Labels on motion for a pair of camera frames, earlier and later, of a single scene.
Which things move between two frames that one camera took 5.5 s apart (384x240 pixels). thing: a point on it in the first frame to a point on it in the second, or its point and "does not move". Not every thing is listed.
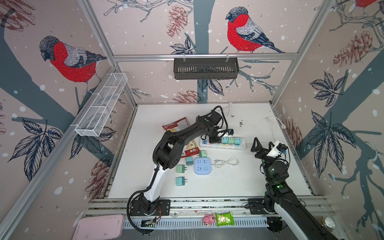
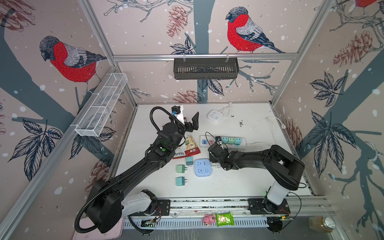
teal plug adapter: (237, 141) does not move
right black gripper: (264, 153) to (211, 157)
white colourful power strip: (225, 143) does not move
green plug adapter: (231, 140) does not move
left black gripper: (217, 140) to (194, 125)
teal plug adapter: (224, 140) does not move
